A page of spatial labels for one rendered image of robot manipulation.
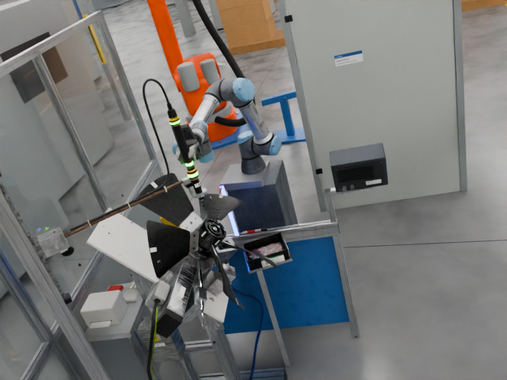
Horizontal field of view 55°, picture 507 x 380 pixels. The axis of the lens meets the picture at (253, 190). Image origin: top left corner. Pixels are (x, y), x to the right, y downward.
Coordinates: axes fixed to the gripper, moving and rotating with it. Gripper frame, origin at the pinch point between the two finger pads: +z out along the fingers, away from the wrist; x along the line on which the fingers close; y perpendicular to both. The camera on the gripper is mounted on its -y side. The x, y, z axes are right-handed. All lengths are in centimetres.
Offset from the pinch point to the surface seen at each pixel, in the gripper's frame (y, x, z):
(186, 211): 26.2, 6.9, 1.0
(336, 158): 32, -61, -36
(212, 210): 36.7, 0.5, -13.7
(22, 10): -47, 257, -361
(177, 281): 42, 10, 29
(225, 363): 109, 10, 15
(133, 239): 32.4, 32.6, 7.5
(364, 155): 32, -73, -35
